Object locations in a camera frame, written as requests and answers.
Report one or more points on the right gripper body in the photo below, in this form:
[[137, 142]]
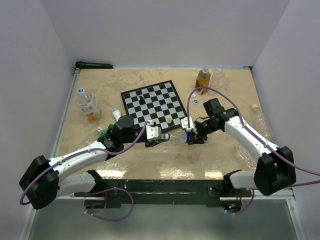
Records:
[[204, 128]]

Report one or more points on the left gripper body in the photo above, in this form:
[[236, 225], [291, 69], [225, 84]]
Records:
[[141, 139]]

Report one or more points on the pepsi label bottle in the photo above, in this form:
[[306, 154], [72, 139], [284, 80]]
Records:
[[183, 137]]

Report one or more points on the white pepsi bottle cap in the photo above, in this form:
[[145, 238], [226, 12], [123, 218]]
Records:
[[166, 136]]

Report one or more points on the amber drink bottle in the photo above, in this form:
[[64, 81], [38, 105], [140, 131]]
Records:
[[203, 80]]

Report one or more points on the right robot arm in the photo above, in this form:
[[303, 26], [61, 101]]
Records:
[[273, 170]]

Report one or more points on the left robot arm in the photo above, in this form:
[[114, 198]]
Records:
[[49, 178]]

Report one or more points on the white tube bottle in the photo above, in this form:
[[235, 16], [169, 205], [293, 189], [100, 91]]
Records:
[[116, 113]]

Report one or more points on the clear crushed bottle right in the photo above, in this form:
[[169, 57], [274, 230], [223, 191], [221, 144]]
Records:
[[244, 158]]

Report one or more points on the yellow cap clear bottle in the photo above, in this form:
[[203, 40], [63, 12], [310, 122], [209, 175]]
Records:
[[261, 124]]

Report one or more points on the blue cap tea bottle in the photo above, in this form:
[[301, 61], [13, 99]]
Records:
[[88, 104]]

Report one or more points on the white chess piece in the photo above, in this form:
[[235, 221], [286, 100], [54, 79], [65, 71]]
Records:
[[169, 119]]

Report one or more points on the black white chessboard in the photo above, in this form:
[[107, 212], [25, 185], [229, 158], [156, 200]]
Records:
[[161, 100]]

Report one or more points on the black chess piece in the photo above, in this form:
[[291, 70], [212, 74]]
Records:
[[141, 100]]

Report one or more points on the black base frame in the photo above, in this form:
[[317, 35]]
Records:
[[166, 192]]

